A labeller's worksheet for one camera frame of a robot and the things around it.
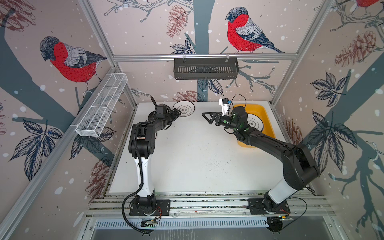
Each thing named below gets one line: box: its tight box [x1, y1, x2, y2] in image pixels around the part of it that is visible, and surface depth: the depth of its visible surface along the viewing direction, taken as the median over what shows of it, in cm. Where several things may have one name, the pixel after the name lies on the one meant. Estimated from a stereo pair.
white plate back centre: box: [172, 100, 196, 117], surface depth 121 cm
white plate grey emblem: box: [247, 114, 264, 132], surface depth 106 cm
